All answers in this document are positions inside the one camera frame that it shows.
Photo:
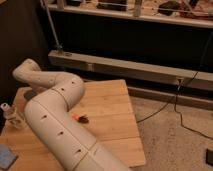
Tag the blue sponge pad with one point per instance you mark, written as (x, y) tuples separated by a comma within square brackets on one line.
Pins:
[(7, 157)]

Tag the black box on floor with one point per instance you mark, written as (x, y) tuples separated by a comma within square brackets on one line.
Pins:
[(209, 157)]

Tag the upper cluttered shelf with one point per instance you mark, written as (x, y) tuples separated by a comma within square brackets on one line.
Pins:
[(195, 13)]

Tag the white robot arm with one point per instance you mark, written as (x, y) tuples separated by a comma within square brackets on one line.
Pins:
[(47, 114)]

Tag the orange handled brush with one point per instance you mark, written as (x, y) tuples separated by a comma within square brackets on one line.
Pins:
[(81, 119)]

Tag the wooden floor baseboard plank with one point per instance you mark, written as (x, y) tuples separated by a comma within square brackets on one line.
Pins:
[(170, 94)]

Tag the metal vertical pole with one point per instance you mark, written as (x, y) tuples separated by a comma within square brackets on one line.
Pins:
[(57, 44)]

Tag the lower wooden shelf beam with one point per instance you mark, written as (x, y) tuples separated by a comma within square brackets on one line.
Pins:
[(135, 70)]

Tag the clear plastic bottle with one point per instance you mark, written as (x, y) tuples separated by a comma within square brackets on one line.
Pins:
[(13, 116)]

